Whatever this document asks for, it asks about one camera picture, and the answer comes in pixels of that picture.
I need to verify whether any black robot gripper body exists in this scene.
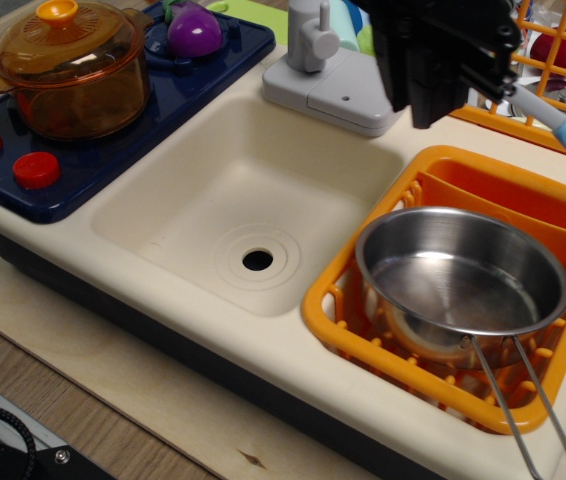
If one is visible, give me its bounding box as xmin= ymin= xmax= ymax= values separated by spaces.
xmin=355 ymin=1 xmax=521 ymax=100

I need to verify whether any stainless steel pan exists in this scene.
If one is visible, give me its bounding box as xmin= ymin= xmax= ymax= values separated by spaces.
xmin=355 ymin=207 xmax=566 ymax=479

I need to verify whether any red toy apple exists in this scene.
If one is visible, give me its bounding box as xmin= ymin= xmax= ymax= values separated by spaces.
xmin=529 ymin=33 xmax=566 ymax=71

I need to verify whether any red stove knob right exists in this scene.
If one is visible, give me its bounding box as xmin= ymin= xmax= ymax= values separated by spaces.
xmin=12 ymin=152 xmax=61 ymax=190

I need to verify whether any cream toy kitchen sink unit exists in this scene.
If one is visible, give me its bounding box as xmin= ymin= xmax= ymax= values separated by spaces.
xmin=0 ymin=65 xmax=566 ymax=479

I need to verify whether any grey toy faucet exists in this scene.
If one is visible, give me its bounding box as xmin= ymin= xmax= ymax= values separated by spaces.
xmin=262 ymin=1 xmax=400 ymax=137

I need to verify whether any black braided cable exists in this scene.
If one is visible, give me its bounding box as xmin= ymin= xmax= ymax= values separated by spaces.
xmin=0 ymin=403 xmax=40 ymax=480

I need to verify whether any purple toy eggplant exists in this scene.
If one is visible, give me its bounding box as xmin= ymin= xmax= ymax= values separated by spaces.
xmin=162 ymin=1 xmax=223 ymax=58

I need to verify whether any steel pot lid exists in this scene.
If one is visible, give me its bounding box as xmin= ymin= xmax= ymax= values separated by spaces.
xmin=496 ymin=77 xmax=566 ymax=119

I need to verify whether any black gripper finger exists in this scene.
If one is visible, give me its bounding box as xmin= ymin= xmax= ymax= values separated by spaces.
xmin=373 ymin=29 xmax=412 ymax=112
xmin=409 ymin=49 xmax=469 ymax=129

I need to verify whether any dark blue toy stove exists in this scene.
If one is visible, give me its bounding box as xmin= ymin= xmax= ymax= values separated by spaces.
xmin=0 ymin=3 xmax=276 ymax=224

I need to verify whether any orange plastic dish rack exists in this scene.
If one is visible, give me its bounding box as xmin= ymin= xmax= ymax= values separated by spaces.
xmin=302 ymin=146 xmax=566 ymax=434

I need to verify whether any teal toy cup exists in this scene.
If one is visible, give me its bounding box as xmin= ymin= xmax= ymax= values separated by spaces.
xmin=329 ymin=0 xmax=362 ymax=51

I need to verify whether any black bracket with screw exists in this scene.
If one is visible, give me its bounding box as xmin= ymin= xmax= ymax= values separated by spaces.
xmin=33 ymin=445 xmax=114 ymax=480

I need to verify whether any amber transparent pot with lid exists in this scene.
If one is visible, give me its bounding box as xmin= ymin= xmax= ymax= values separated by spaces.
xmin=0 ymin=1 xmax=153 ymax=141

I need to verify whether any orange plastic grid basket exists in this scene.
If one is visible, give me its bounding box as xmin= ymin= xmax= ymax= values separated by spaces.
xmin=453 ymin=1 xmax=566 ymax=153

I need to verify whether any green cutting board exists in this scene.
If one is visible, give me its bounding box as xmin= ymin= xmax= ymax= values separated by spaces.
xmin=206 ymin=0 xmax=288 ymax=43

